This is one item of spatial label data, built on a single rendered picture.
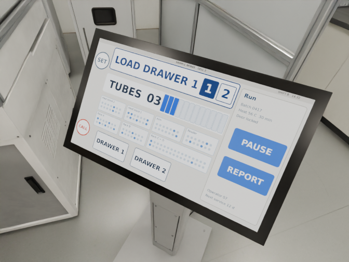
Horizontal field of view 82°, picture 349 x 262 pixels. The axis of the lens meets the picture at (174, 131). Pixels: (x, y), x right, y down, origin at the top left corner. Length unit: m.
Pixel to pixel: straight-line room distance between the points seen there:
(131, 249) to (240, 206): 1.03
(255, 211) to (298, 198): 1.42
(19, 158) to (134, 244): 0.79
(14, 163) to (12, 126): 0.23
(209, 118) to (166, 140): 0.10
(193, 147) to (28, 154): 0.75
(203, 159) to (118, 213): 1.15
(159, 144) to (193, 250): 1.03
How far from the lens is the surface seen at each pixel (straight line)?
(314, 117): 0.43
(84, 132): 0.55
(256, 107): 0.42
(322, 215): 1.89
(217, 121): 0.41
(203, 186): 0.44
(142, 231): 1.42
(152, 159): 0.46
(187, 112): 0.42
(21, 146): 0.98
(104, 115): 0.51
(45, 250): 1.57
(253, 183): 0.43
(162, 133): 0.44
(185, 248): 1.39
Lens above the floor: 1.38
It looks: 46 degrees down
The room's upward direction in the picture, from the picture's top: 5 degrees clockwise
